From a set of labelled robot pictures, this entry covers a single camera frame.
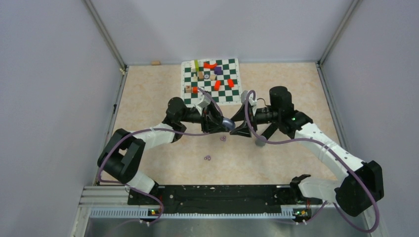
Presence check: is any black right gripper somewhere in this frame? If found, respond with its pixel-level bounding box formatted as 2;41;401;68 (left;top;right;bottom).
230;103;281;137

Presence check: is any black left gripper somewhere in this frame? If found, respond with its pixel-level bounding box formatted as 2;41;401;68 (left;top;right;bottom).
179;101;231;134

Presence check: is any grey-blue earbud case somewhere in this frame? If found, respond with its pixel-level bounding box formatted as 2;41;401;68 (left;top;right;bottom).
222;118;236;131

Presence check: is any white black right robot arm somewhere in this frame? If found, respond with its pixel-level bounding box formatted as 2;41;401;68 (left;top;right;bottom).
230;86;384;217

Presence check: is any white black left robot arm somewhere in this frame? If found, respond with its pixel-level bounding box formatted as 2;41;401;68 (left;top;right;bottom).
97;97;235;204

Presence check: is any black microphone grey head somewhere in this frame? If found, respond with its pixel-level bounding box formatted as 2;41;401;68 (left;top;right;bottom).
255;123;278;147

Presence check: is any red cylinder block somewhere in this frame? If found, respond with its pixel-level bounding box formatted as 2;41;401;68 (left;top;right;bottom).
213;80;221;91

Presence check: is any red block right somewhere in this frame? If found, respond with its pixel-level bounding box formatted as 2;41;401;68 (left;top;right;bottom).
227;79;235;88

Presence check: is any green white chessboard mat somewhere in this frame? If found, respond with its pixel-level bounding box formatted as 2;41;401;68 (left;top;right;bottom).
180;58;243;107

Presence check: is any purple block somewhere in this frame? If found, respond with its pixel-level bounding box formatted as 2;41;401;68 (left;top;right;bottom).
213;67;223;75

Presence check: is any red arch block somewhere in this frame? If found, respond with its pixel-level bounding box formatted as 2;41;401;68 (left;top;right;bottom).
203;62;217;70

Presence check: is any yellow-green block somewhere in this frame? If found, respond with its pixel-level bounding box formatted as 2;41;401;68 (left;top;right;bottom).
191;60;200;72

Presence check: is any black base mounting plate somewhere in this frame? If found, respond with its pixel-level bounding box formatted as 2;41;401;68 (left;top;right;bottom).
127;185;323;214

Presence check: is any wooden cork piece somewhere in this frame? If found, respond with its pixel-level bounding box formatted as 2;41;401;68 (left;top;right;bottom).
151;61;161;66

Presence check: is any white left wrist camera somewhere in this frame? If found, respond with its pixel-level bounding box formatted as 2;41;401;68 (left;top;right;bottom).
196;95;211;109

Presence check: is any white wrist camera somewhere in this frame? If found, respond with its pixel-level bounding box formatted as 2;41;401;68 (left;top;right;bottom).
240;90;257;107
196;95;211;109

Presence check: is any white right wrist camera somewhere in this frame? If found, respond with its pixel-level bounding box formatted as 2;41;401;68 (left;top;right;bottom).
240;90;257;107

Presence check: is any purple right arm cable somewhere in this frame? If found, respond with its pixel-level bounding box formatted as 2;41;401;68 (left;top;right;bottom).
244;90;380;234

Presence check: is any aluminium frame rail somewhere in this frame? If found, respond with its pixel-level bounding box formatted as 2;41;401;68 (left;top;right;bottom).
70;185;390;237

